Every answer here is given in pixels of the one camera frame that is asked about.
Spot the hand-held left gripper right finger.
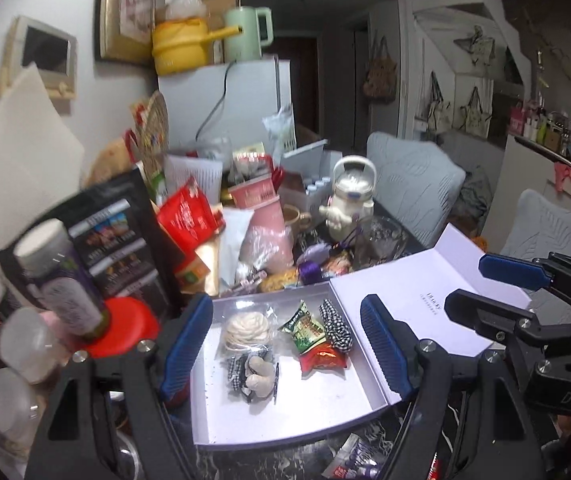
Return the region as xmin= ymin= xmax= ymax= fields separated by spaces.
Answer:
xmin=360 ymin=294 xmax=561 ymax=480

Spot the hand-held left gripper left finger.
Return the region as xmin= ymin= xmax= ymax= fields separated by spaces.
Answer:
xmin=24 ymin=292 xmax=214 ymax=480

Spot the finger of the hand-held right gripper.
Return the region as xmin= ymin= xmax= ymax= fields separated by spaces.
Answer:
xmin=444 ymin=289 xmax=571 ymax=362
xmin=479 ymin=253 xmax=571 ymax=312

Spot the black white checkered cloth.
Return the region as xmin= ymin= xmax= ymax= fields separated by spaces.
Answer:
xmin=319 ymin=298 xmax=355 ymax=352

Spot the red snack packet gold print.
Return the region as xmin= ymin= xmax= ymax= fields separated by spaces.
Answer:
xmin=298 ymin=342 xmax=349 ymax=374

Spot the green snack packet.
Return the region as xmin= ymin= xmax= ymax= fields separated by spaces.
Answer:
xmin=278 ymin=300 xmax=327 ymax=352

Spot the lavender gift box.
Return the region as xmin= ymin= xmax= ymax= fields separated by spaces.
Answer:
xmin=190 ymin=223 xmax=532 ymax=447

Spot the light blue chair cushion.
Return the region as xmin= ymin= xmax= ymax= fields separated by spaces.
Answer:
xmin=367 ymin=131 xmax=467 ymax=242
xmin=498 ymin=189 xmax=571 ymax=312

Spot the red round lid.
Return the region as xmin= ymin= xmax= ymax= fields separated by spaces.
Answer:
xmin=82 ymin=296 xmax=161 ymax=359

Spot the white round packet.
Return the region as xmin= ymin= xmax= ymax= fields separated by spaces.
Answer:
xmin=222 ymin=310 xmax=276 ymax=357

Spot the green orange packet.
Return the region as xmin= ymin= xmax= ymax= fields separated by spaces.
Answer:
xmin=175 ymin=255 xmax=212 ymax=292

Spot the beige plush toy checkered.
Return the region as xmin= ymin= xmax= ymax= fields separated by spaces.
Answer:
xmin=224 ymin=349 xmax=277 ymax=405

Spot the grey cloth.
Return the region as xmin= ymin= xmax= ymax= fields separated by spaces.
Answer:
xmin=453 ymin=165 xmax=494 ymax=222

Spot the pink gift box with bow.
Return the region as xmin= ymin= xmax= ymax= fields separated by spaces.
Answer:
xmin=548 ymin=162 xmax=571 ymax=212

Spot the clear glass jar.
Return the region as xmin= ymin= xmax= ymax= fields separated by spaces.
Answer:
xmin=353 ymin=216 xmax=409 ymax=272

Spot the purple ribbon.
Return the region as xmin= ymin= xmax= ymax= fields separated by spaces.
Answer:
xmin=298 ymin=245 xmax=332 ymax=287

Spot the white plastic bag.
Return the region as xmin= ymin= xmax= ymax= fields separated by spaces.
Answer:
xmin=220 ymin=207 xmax=257 ymax=287

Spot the yellow snack packet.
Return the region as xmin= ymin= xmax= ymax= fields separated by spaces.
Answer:
xmin=258 ymin=267 xmax=302 ymax=294

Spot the black printed bag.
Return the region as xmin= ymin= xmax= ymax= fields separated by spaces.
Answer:
xmin=0 ymin=167 xmax=186 ymax=322

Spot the red snack bag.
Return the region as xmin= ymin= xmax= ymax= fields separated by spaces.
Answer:
xmin=158 ymin=177 xmax=222 ymax=254

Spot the purple label bottle white cap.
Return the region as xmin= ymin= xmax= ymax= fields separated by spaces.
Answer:
xmin=14 ymin=219 xmax=112 ymax=338

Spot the pink container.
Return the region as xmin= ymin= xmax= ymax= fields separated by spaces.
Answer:
xmin=228 ymin=176 xmax=294 ymax=269

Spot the row of cosmetic bottles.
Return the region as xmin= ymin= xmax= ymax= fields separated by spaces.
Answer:
xmin=508 ymin=50 xmax=571 ymax=172

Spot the white tote bag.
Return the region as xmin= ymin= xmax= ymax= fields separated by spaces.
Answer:
xmin=458 ymin=86 xmax=492 ymax=137
xmin=415 ymin=71 xmax=452 ymax=134

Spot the white teapot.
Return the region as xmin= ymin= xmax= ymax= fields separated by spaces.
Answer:
xmin=319 ymin=156 xmax=379 ymax=242

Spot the beige mug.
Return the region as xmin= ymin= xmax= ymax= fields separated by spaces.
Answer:
xmin=282 ymin=205 xmax=313 ymax=234

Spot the white striped paper bag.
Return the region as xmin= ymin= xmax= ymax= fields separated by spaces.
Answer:
xmin=165 ymin=155 xmax=224 ymax=202

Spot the cluster of clear jars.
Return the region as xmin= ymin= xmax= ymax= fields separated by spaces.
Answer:
xmin=0 ymin=260 xmax=68 ymax=453

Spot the white open box of bottles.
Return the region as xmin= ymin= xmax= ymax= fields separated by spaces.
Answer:
xmin=280 ymin=140 xmax=335 ymax=212

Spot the clear plastic bag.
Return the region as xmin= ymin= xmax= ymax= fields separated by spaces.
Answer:
xmin=262 ymin=105 xmax=298 ymax=162

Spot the brown tote bag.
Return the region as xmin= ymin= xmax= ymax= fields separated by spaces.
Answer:
xmin=363 ymin=35 xmax=399 ymax=104

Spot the white fridge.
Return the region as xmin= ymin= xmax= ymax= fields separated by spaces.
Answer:
xmin=158 ymin=58 xmax=292 ymax=162

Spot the white foam board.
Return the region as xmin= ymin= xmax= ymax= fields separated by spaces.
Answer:
xmin=0 ymin=66 xmax=87 ymax=262

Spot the white wooden stair panel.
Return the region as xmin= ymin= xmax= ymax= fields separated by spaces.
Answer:
xmin=410 ymin=0 xmax=532 ymax=142

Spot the dark brown door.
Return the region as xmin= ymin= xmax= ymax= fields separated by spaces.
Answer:
xmin=272 ymin=35 xmax=322 ymax=132

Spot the yellow pot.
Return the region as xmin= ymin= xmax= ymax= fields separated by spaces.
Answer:
xmin=152 ymin=18 xmax=242 ymax=76

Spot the light green kettle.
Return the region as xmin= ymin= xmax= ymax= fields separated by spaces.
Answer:
xmin=224 ymin=6 xmax=274 ymax=64

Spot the white bag in pot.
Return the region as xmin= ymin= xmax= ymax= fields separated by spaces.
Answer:
xmin=165 ymin=0 xmax=212 ymax=24

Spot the gold framed picture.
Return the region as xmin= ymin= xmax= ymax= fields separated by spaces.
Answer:
xmin=95 ymin=0 xmax=159 ymax=67

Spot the black cable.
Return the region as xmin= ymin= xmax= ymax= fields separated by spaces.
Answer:
xmin=195 ymin=60 xmax=239 ymax=142

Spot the beige wall intercom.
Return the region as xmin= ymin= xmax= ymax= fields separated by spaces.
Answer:
xmin=0 ymin=16 xmax=79 ymax=102

